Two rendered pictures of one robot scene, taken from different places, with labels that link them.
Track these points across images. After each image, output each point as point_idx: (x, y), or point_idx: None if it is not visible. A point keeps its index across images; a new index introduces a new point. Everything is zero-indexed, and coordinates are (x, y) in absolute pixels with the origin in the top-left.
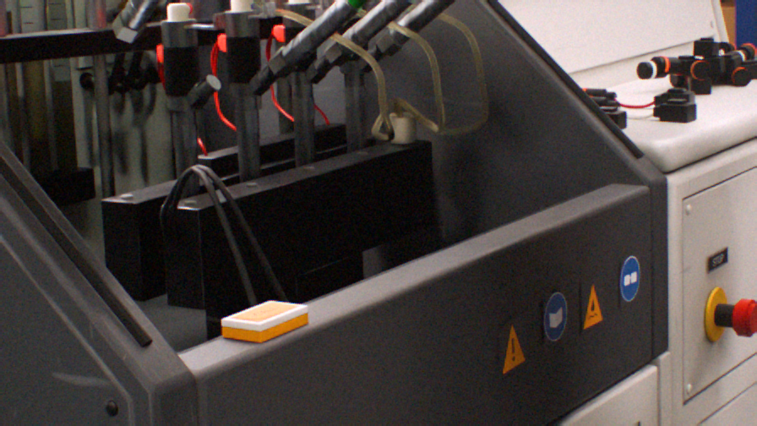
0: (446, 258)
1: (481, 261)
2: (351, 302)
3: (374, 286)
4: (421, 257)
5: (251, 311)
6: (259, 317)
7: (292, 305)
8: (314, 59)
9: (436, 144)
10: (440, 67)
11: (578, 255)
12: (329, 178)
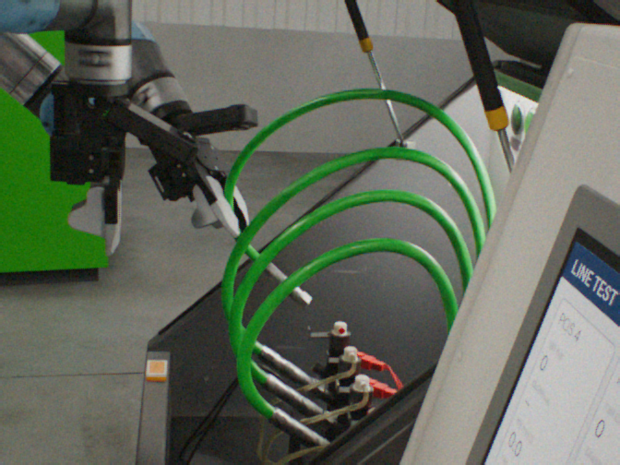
0: (151, 446)
1: (136, 455)
2: (149, 399)
3: (155, 412)
4: (168, 447)
5: (161, 365)
6: (153, 363)
7: (151, 372)
8: (346, 425)
9: None
10: None
11: None
12: None
